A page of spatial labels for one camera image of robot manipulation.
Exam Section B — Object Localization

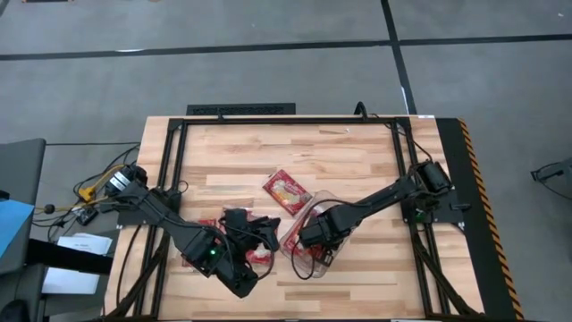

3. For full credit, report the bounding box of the blue box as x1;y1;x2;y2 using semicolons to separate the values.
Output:
0;199;36;259

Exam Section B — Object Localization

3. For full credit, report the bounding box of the small black device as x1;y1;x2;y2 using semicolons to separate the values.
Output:
74;207;99;226

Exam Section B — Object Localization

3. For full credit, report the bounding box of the clear plastic tray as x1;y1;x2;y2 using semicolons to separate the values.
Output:
279;190;357;281

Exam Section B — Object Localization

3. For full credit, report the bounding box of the black aluminium table frame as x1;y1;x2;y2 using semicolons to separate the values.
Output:
105;114;486;322

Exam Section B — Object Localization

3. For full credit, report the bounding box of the grey floor stand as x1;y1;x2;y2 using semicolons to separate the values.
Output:
530;157;572;200

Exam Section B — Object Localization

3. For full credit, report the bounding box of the white paper sheet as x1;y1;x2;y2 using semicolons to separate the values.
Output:
40;267;101;295
56;232;114;257

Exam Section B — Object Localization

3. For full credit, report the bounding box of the grey chair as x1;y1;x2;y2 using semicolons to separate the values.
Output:
0;138;46;207

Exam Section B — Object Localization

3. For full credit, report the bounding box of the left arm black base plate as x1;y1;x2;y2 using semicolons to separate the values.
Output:
116;190;182;227

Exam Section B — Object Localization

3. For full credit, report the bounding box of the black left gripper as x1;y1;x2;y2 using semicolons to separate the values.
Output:
220;207;282;252

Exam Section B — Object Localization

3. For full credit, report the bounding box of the black cable bundle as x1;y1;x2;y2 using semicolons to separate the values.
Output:
408;222;482;318
114;223;173;319

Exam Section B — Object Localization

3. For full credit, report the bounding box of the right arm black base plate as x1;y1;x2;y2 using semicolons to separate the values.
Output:
399;187;466;225

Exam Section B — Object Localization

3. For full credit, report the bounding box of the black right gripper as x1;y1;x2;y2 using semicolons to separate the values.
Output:
298;206;354;268

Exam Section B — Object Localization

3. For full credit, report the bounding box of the black hazard-striped mat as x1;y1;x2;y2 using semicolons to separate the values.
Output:
435;117;525;321

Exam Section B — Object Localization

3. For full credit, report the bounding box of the black padded bar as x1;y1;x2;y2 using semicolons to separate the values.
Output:
25;238;114;275

